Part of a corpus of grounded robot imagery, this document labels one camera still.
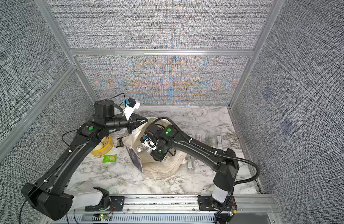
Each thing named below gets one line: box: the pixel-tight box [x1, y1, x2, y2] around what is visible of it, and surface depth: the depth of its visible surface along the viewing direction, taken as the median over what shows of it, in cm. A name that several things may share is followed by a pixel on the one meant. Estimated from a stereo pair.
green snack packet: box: [102, 154, 117, 164], surface depth 90 cm
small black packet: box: [115, 136, 127, 148], surface depth 97 cm
